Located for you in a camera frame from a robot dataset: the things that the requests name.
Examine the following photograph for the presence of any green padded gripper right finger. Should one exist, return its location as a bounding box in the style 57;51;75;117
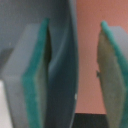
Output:
97;21;128;128

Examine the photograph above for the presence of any green padded gripper left finger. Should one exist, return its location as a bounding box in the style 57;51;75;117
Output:
1;19;51;128

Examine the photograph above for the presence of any grey cooking pot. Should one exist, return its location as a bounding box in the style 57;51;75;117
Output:
0;0;79;128

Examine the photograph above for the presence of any pink toy stove board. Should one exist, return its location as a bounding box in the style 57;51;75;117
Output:
76;0;128;114

